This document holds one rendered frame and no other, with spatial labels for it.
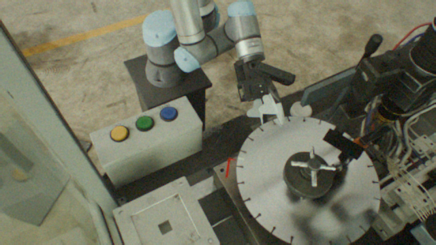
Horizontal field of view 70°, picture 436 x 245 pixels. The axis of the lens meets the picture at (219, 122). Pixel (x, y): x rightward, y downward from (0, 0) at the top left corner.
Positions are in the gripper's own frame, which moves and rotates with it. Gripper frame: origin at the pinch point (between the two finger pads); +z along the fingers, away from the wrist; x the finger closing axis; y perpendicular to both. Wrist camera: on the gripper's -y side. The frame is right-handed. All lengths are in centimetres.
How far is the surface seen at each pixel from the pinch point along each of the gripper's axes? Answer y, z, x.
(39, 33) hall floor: 101, -98, -165
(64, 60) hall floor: 85, -71, -148
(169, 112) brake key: 27.5, -10.1, -3.6
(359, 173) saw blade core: -11.5, 14.6, 16.4
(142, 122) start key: 35.1, -9.1, -2.8
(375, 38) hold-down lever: -5.6, -12.0, 38.5
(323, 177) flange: -2.4, 13.0, 16.9
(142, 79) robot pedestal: 33, -26, -32
